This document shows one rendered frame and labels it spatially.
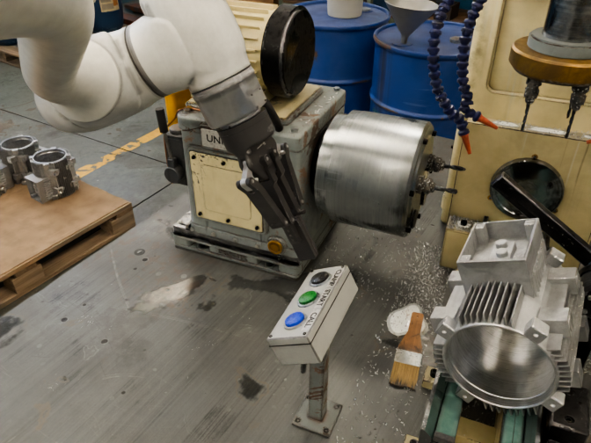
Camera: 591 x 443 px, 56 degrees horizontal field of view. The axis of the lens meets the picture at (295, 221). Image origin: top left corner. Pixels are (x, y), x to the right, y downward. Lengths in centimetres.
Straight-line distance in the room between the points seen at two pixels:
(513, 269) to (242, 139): 42
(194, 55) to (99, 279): 75
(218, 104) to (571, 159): 78
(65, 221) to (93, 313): 161
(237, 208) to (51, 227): 171
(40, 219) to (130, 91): 219
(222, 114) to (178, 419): 55
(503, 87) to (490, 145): 15
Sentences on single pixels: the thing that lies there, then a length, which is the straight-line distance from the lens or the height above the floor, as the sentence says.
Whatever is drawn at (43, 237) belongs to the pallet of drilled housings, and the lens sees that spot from 278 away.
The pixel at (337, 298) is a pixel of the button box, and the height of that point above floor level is 107.
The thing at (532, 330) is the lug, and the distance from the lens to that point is 81.
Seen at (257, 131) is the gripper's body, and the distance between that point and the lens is 76.
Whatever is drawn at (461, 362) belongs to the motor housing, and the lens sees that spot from 93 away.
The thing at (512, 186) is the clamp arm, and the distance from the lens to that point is 103.
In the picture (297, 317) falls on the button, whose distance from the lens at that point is 80.
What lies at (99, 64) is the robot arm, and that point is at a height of 141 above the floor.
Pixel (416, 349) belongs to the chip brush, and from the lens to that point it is 115.
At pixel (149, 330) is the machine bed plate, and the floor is 80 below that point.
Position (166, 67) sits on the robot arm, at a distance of 74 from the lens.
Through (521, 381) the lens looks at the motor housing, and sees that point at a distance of 95.
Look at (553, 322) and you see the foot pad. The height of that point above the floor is 109.
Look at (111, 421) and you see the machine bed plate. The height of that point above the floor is 80.
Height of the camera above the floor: 163
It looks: 34 degrees down
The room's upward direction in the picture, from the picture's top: straight up
